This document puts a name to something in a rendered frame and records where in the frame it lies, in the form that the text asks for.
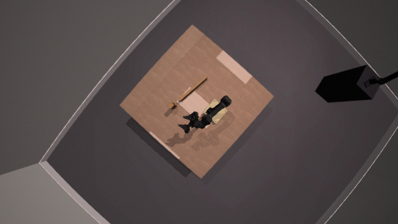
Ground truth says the brown wooden post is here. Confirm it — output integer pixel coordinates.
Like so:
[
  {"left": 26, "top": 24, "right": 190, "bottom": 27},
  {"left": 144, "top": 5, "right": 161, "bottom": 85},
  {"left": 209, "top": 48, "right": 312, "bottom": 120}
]
[{"left": 167, "top": 102, "right": 177, "bottom": 109}]

